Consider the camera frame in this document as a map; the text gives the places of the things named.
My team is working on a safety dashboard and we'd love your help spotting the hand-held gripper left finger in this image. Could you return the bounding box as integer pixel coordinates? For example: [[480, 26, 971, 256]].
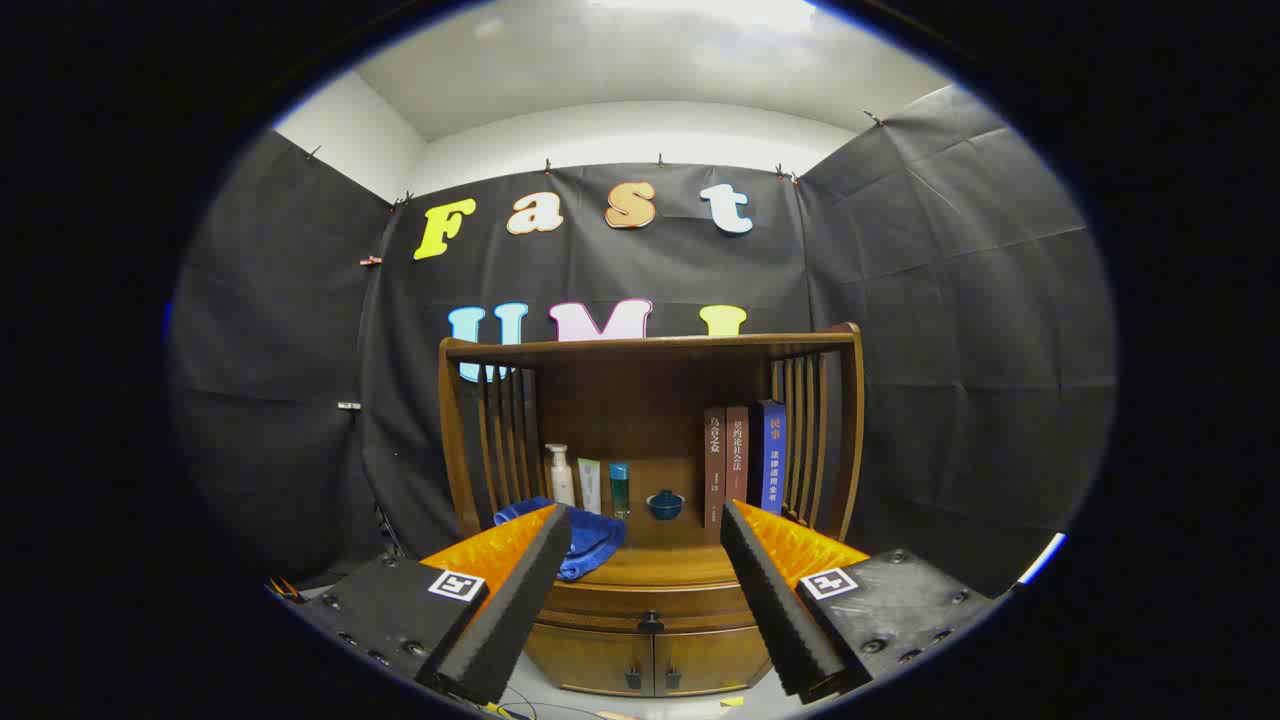
[[290, 503, 574, 707]]

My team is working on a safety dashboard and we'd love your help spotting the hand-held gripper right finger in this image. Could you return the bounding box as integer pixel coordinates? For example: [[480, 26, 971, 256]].
[[719, 498, 1003, 705]]

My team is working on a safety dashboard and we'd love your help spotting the brown wooden drawer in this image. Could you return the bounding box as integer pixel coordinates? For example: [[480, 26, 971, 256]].
[[533, 582, 763, 634]]

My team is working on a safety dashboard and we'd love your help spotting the wooden cabinet door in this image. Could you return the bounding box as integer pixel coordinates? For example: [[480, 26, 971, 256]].
[[523, 625, 656, 698], [653, 625, 773, 698]]

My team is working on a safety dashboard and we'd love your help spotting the wooden countertop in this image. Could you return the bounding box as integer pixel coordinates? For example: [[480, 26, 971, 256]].
[[552, 515, 747, 588]]

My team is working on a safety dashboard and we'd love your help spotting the brown wooden cabinet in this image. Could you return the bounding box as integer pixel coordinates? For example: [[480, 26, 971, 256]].
[[437, 322, 867, 699]]

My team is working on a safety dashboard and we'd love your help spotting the folded blue towel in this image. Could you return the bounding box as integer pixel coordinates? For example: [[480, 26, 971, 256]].
[[493, 497, 627, 583]]

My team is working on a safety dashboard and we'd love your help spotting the white pump bottle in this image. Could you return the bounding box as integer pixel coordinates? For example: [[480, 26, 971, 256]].
[[546, 444, 577, 508]]

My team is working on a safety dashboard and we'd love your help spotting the blue book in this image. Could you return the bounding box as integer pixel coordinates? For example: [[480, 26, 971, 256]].
[[757, 400, 788, 516]]

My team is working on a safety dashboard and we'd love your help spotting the dark brown book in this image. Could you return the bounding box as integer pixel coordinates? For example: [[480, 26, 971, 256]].
[[703, 406, 728, 529]]

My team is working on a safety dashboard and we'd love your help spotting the reddish brown book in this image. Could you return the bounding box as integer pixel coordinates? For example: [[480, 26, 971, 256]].
[[725, 405, 750, 506]]

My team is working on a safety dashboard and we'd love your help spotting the black backdrop cloth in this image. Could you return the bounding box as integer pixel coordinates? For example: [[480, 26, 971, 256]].
[[170, 85, 1118, 601]]

